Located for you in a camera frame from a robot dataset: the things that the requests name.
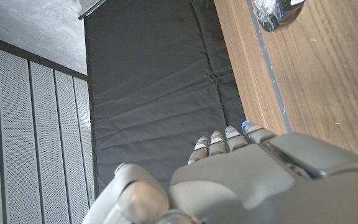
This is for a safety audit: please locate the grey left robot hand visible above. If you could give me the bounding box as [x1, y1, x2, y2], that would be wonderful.
[81, 120, 358, 224]

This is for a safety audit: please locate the metal backdrop rail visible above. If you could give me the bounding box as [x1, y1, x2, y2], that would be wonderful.
[78, 0, 108, 21]

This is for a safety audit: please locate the black backdrop curtain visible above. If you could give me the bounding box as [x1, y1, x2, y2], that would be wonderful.
[84, 0, 248, 200]

